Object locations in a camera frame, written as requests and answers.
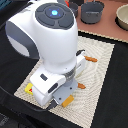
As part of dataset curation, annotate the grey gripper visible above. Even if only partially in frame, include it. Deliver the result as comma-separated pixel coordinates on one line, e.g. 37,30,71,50
49,79,78,109

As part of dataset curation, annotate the orange toy bread loaf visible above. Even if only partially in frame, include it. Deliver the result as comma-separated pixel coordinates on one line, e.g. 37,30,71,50
61,95,74,107

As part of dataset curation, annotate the yellow butter box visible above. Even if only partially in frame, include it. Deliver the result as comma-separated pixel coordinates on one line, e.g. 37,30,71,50
24,83,33,95

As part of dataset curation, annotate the grey cooking pot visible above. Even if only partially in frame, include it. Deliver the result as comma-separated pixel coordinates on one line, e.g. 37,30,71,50
81,1,103,24

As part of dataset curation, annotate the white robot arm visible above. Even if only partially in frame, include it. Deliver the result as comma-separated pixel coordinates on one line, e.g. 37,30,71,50
5,0,86,110

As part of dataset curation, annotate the woven beige placemat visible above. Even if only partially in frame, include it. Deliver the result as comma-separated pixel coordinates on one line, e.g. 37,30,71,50
13,34,116,128

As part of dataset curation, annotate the cream bowl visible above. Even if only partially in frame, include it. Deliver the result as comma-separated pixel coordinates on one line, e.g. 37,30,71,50
116,4,128,31

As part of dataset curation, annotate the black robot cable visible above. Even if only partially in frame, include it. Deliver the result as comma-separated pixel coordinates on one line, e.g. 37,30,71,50
0,83,54,113

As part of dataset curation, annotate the fork with wooden handle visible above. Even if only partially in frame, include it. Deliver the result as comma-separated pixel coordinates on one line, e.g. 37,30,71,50
78,83,86,89

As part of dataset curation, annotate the knife with wooden handle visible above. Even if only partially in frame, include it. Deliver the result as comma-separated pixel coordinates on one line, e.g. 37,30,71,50
84,56,98,62

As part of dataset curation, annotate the grey saucepan with handle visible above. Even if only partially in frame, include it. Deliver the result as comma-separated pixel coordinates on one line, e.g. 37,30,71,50
69,2,78,17

